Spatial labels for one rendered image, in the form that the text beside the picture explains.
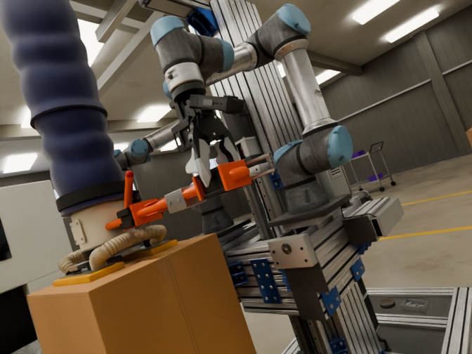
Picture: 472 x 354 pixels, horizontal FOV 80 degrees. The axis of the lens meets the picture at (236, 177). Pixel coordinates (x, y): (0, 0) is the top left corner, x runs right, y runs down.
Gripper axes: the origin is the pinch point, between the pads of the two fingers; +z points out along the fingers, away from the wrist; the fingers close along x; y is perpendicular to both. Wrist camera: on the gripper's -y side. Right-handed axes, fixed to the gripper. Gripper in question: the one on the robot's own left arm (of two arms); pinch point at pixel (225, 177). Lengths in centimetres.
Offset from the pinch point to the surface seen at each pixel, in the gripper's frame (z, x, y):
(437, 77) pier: -141, -1030, -6
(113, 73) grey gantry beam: -195, -150, 259
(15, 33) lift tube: -68, 10, 56
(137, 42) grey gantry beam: -197, -152, 198
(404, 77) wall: -189, -1049, 74
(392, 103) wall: -127, -1053, 131
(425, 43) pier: -250, -1028, -9
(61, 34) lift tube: -65, 0, 49
